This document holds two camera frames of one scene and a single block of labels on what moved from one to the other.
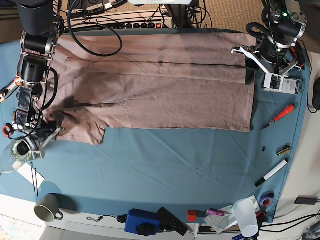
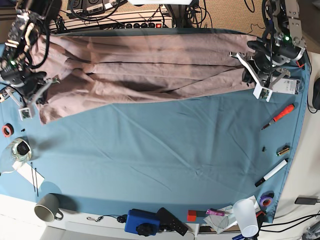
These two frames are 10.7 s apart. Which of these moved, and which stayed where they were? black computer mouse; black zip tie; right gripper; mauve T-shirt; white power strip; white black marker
Moved: mauve T-shirt; right gripper
Stayed: white power strip; white black marker; black computer mouse; black zip tie
